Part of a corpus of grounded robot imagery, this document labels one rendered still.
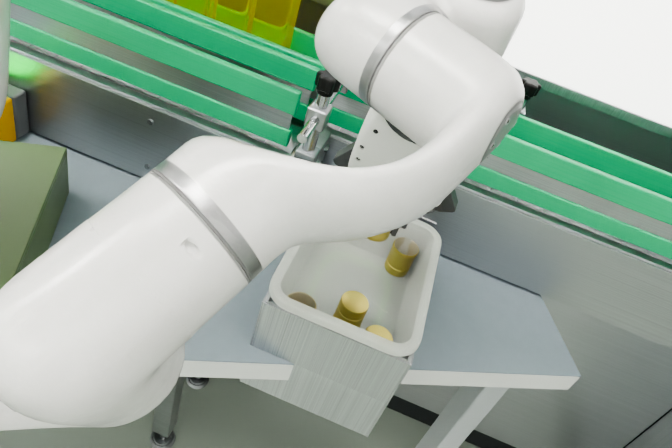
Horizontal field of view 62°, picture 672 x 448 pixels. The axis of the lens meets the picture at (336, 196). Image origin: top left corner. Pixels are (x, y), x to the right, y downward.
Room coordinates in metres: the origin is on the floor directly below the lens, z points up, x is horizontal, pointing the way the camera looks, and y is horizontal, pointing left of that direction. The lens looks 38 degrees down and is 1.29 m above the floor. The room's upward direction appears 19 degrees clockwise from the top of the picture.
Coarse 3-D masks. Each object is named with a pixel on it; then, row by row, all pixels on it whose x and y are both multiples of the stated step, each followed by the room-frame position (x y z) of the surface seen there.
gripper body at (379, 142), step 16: (368, 112) 0.46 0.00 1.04; (368, 128) 0.44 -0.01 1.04; (384, 128) 0.43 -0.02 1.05; (368, 144) 0.44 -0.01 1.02; (384, 144) 0.43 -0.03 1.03; (400, 144) 0.43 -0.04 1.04; (416, 144) 0.43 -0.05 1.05; (352, 160) 0.45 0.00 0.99; (368, 160) 0.44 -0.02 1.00; (384, 160) 0.44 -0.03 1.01
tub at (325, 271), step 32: (416, 224) 0.58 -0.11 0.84; (288, 256) 0.45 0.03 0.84; (320, 256) 0.54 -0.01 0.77; (352, 256) 0.56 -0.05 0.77; (384, 256) 0.58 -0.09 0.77; (416, 256) 0.57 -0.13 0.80; (288, 288) 0.45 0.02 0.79; (320, 288) 0.48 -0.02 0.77; (352, 288) 0.50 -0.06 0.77; (384, 288) 0.52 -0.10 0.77; (416, 288) 0.49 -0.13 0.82; (320, 320) 0.38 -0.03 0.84; (384, 320) 0.47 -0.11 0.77; (416, 320) 0.42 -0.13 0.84; (384, 352) 0.37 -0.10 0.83
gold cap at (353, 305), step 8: (344, 296) 0.44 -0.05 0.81; (352, 296) 0.45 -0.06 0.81; (360, 296) 0.45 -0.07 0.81; (344, 304) 0.43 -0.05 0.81; (352, 304) 0.44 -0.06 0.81; (360, 304) 0.44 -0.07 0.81; (368, 304) 0.44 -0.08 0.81; (336, 312) 0.44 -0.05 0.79; (344, 312) 0.43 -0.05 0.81; (352, 312) 0.43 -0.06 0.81; (360, 312) 0.43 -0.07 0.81; (344, 320) 0.43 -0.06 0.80; (352, 320) 0.43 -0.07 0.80; (360, 320) 0.43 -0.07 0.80
